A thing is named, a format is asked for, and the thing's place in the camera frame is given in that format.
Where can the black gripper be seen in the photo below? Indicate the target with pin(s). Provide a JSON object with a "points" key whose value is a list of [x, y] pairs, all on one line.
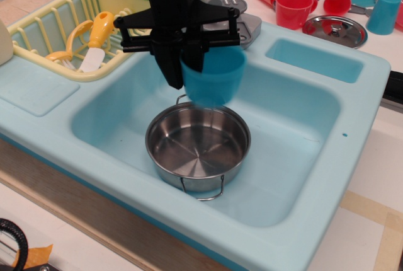
{"points": [[171, 25]]}

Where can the blue plastic cup with handle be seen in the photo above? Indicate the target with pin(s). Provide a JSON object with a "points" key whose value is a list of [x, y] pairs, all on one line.
{"points": [[219, 80]]}

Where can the stainless steel pot lid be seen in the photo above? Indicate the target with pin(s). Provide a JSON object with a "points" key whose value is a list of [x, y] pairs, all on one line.
{"points": [[336, 29]]}

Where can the red cup upside down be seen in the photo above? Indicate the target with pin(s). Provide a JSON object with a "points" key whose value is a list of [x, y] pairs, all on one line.
{"points": [[336, 7]]}

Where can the blue cup upside down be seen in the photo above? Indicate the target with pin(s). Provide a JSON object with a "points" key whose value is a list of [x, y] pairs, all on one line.
{"points": [[383, 17]]}

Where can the grey toy fork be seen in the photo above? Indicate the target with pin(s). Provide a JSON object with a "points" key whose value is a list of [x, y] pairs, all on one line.
{"points": [[245, 33]]}

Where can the yellow dish drying rack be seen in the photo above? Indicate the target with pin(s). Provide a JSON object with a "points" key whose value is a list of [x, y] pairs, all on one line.
{"points": [[46, 31]]}

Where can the yellow toy brush spoon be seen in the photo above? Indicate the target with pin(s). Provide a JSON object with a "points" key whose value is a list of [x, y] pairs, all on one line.
{"points": [[65, 56]]}

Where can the light blue toy sink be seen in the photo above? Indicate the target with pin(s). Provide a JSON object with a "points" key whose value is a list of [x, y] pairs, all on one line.
{"points": [[309, 105]]}

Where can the cream plastic object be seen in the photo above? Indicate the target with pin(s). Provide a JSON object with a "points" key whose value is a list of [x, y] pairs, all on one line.
{"points": [[6, 44]]}

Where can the black bar at edge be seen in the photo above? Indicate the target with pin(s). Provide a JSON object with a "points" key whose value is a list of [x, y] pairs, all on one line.
{"points": [[394, 88]]}

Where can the orange tape piece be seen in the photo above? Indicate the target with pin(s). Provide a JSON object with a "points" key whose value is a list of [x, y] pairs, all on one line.
{"points": [[38, 256]]}

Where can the yellow handled toy knife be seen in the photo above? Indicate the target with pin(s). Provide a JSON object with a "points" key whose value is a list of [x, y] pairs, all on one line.
{"points": [[102, 28]]}

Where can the red cup with handle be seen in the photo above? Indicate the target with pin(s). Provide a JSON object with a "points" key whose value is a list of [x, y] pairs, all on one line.
{"points": [[293, 14]]}

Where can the blue handled toy utensil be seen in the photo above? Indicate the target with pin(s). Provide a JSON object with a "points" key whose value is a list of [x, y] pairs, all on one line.
{"points": [[364, 7]]}

